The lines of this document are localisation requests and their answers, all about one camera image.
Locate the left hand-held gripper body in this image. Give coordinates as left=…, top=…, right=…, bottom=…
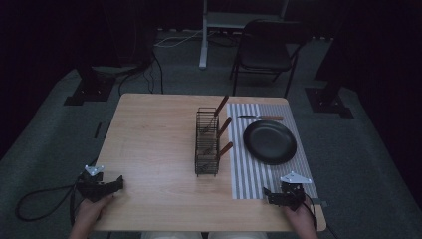
left=76, top=164, right=115, bottom=204

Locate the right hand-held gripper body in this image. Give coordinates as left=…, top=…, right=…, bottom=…
left=279, top=170, right=314, bottom=212

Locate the person's left hand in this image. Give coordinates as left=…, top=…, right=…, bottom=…
left=74, top=193, right=115, bottom=233

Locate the person's right hand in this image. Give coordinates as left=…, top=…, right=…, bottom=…
left=283, top=201, right=320, bottom=239

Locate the grey white striped placemat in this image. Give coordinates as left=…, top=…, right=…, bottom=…
left=226, top=103, right=319, bottom=201

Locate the black round plate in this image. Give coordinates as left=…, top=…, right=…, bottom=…
left=242, top=119, right=299, bottom=166

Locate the black stand base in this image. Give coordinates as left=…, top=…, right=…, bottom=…
left=304, top=79, right=355, bottom=120
left=63, top=64, right=117, bottom=108

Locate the black folding chair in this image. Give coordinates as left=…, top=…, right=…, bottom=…
left=229, top=18, right=313, bottom=99

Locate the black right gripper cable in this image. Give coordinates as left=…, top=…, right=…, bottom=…
left=302, top=191, right=340, bottom=239

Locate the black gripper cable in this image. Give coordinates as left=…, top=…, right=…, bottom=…
left=302, top=191, right=340, bottom=239
left=14, top=177, right=84, bottom=227

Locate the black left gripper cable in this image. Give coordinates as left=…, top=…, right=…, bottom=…
left=14, top=177, right=84, bottom=227

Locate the wooden-handled utensil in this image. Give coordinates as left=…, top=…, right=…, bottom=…
left=198, top=141, right=234, bottom=173

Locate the wooden-handled knife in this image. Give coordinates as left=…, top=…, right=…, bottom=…
left=237, top=114, right=286, bottom=121

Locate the black wire cutlery rack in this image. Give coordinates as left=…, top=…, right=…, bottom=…
left=194, top=106, right=221, bottom=178

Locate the wooden-handled spoon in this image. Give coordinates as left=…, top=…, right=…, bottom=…
left=202, top=116, right=233, bottom=156

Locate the wooden-handled fork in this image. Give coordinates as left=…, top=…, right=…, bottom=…
left=201, top=95, right=230, bottom=134

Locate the black floor cable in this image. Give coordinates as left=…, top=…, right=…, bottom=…
left=117, top=49, right=165, bottom=98

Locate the white floor cable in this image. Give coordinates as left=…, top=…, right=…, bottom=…
left=153, top=29, right=220, bottom=49

